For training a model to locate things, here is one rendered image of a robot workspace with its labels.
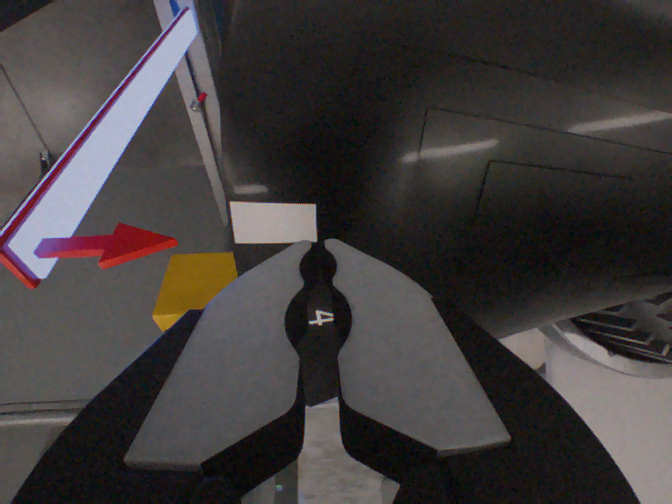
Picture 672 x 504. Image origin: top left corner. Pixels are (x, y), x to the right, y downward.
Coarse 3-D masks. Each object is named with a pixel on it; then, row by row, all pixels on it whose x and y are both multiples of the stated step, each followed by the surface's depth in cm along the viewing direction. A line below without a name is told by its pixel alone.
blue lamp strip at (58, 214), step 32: (192, 32) 36; (160, 64) 28; (128, 96) 23; (128, 128) 23; (96, 160) 19; (64, 192) 17; (96, 192) 19; (32, 224) 15; (64, 224) 17; (32, 256) 15
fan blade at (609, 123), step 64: (256, 0) 11; (320, 0) 11; (384, 0) 11; (448, 0) 11; (512, 0) 11; (576, 0) 10; (640, 0) 10; (256, 64) 12; (320, 64) 12; (384, 64) 11; (448, 64) 11; (512, 64) 11; (576, 64) 11; (640, 64) 11; (256, 128) 12; (320, 128) 12; (384, 128) 12; (448, 128) 12; (512, 128) 12; (576, 128) 12; (640, 128) 12; (256, 192) 13; (320, 192) 13; (384, 192) 13; (448, 192) 13; (512, 192) 13; (576, 192) 13; (640, 192) 14; (256, 256) 15; (320, 256) 15; (384, 256) 15; (448, 256) 15; (512, 256) 15; (576, 256) 16; (640, 256) 16; (512, 320) 19; (320, 384) 19
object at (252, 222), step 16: (240, 208) 14; (256, 208) 14; (272, 208) 14; (288, 208) 14; (304, 208) 14; (240, 224) 14; (256, 224) 14; (272, 224) 14; (288, 224) 14; (304, 224) 14; (240, 240) 14; (256, 240) 14; (272, 240) 14; (288, 240) 14
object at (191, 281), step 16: (176, 256) 44; (192, 256) 44; (208, 256) 44; (224, 256) 44; (176, 272) 42; (192, 272) 42; (208, 272) 42; (224, 272) 42; (176, 288) 41; (192, 288) 41; (208, 288) 41; (160, 304) 39; (176, 304) 39; (192, 304) 39; (160, 320) 39; (176, 320) 39
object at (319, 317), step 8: (312, 304) 16; (320, 304) 16; (328, 304) 16; (312, 312) 16; (320, 312) 16; (328, 312) 16; (312, 320) 17; (320, 320) 17; (328, 320) 17; (312, 328) 17; (320, 328) 17; (328, 328) 17; (304, 336) 17
